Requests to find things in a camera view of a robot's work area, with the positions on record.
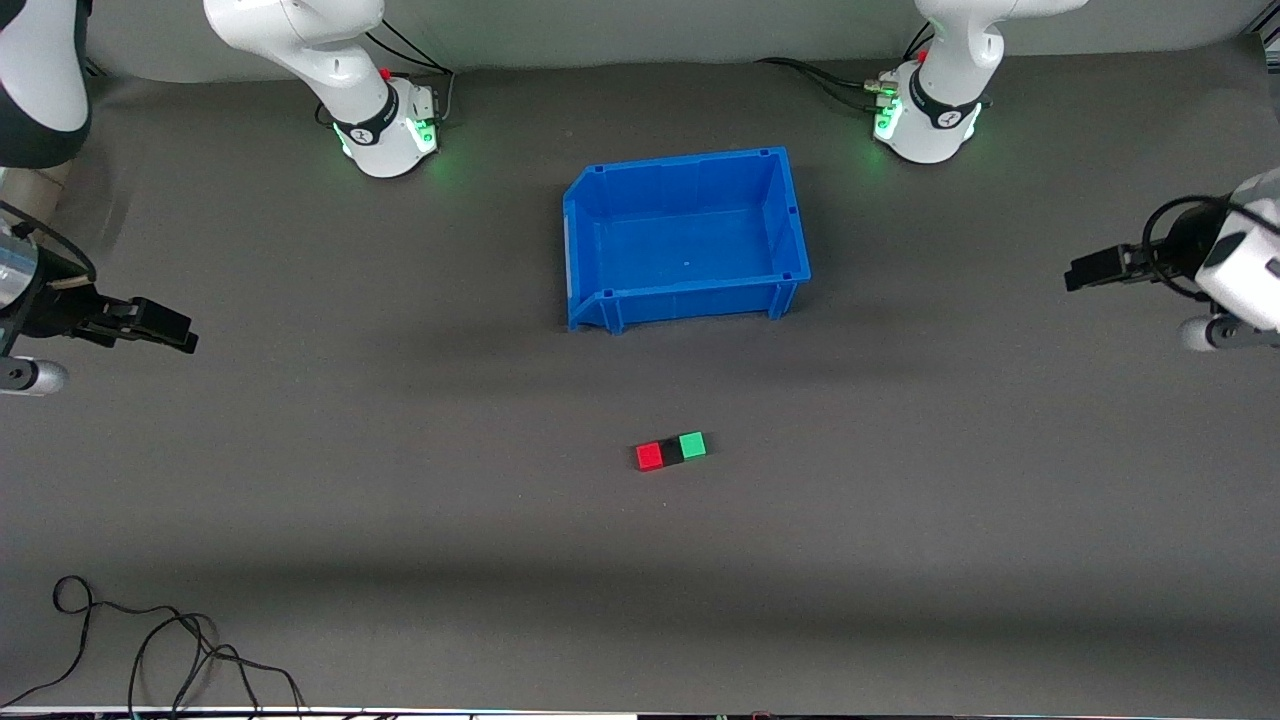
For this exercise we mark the blue plastic storage bin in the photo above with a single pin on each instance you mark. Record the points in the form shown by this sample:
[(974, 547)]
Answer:
[(690, 240)]

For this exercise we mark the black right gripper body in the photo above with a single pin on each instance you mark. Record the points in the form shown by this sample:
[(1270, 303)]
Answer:
[(52, 308)]

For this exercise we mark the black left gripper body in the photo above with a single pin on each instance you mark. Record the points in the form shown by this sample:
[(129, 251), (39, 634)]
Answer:
[(1178, 245)]

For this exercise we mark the small red cube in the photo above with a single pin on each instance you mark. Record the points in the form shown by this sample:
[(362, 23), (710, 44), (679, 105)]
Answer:
[(649, 457)]

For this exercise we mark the small green cube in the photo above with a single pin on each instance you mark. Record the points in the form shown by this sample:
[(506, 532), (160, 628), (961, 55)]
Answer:
[(692, 445)]

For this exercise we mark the beige plastic container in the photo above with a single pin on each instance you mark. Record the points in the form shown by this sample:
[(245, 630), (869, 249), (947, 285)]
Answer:
[(35, 180)]

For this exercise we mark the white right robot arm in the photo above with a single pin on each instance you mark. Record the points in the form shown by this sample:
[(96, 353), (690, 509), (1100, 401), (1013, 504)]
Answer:
[(300, 40)]

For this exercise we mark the small black cube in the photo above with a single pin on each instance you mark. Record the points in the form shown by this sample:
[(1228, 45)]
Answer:
[(672, 452)]

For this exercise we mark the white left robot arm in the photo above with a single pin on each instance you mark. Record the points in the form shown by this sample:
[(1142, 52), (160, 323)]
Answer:
[(940, 120)]

